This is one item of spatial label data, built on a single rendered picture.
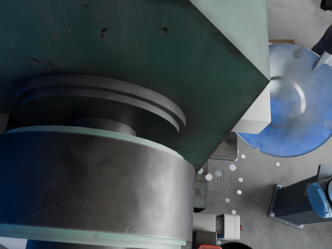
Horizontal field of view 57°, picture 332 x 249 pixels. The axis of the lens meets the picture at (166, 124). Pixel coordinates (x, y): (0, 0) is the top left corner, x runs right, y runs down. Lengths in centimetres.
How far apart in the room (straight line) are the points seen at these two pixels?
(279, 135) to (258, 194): 93
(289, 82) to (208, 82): 58
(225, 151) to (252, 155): 89
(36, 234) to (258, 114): 23
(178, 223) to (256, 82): 12
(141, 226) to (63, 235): 5
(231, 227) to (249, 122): 72
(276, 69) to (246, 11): 59
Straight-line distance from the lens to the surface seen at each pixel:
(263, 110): 33
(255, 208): 173
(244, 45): 21
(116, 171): 21
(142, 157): 21
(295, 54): 80
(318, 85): 79
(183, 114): 28
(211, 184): 152
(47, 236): 21
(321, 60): 76
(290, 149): 85
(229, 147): 91
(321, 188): 113
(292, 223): 176
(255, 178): 176
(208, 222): 100
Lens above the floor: 162
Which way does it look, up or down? 69 degrees down
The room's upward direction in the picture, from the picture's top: 12 degrees clockwise
